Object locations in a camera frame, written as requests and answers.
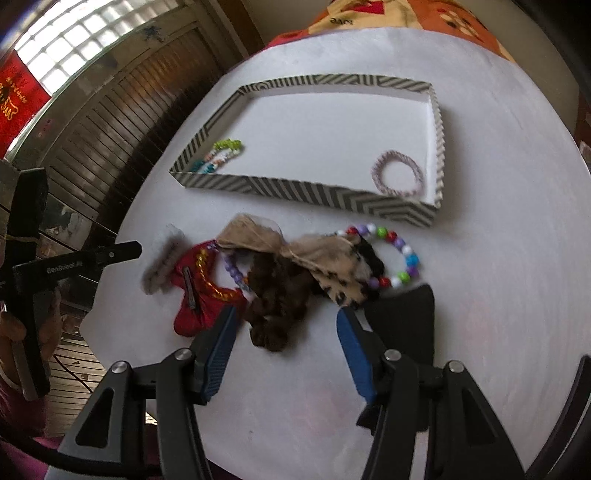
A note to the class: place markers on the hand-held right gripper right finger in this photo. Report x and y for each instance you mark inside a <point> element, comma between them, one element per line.
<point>353,355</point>

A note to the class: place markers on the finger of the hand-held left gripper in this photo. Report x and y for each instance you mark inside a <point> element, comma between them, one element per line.
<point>120,253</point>

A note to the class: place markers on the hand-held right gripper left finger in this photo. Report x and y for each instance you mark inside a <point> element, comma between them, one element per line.
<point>220,355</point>

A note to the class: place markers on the light fluffy scrunchie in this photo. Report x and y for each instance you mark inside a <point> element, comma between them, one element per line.
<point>159,267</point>

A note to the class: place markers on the red bow hair clip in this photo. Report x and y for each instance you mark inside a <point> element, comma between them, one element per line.
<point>184,318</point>

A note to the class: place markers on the black cloth bow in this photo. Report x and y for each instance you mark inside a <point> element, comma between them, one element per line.
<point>406,318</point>

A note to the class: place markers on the brown scrunchie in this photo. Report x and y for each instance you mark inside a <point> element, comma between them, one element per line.
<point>277,300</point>

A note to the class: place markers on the black scrunchie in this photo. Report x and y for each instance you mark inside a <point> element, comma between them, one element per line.
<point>371,263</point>

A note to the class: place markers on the beige leopard print bow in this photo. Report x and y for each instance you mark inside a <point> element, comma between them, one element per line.
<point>318,258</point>

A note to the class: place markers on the striped cardboard tray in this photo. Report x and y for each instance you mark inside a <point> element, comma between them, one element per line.
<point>300,191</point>

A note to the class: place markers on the person's left forearm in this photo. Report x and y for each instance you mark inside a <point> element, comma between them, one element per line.
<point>18,410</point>

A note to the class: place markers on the person's left hand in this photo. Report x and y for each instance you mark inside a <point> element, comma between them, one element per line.
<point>51,323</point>

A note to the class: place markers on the glass cabinet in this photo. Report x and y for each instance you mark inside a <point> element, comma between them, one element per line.
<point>78,230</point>

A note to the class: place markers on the wooden slatted door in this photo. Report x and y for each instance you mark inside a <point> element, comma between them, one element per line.
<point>138,106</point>

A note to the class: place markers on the glass block window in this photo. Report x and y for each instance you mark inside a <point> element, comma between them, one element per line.
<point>83,37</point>

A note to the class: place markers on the printed blanket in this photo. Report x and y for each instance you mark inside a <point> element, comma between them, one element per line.
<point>397,14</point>

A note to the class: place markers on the red wall poster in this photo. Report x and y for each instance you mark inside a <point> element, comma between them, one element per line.
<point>18,92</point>

